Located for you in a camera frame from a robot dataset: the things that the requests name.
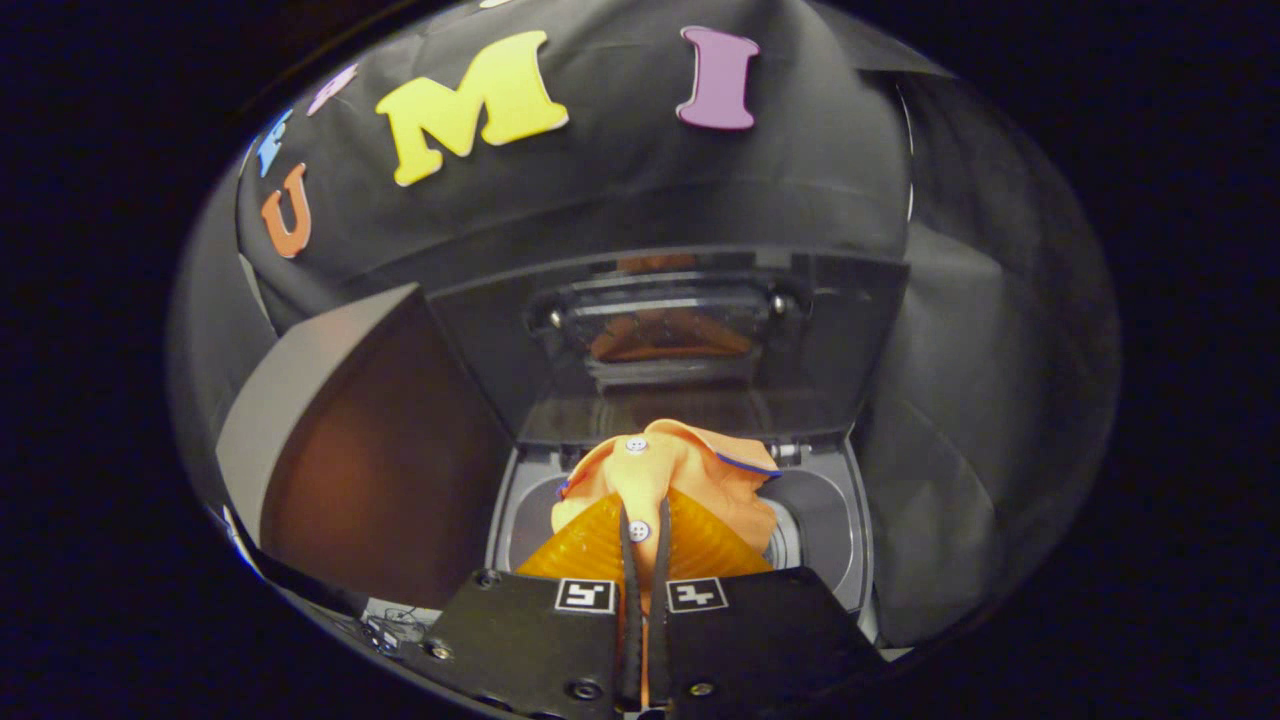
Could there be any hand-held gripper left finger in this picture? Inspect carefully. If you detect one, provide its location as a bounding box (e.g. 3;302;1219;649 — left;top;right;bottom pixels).
422;492;643;719

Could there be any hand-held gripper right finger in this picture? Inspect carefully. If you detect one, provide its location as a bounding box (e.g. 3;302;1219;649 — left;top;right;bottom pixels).
648;488;886;719

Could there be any orange polo shirt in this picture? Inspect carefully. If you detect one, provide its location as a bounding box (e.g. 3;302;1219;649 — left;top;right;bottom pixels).
550;418;783;701

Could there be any dark washing machine lid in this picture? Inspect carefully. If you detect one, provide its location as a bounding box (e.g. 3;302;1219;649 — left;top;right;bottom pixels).
425;245;911;446

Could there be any grey cabinet with dark top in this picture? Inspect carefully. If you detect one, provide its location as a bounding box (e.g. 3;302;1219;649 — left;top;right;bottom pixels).
215;283;516;611

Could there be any black cable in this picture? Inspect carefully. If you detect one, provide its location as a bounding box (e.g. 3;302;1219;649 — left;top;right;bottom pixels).
362;603;433;653

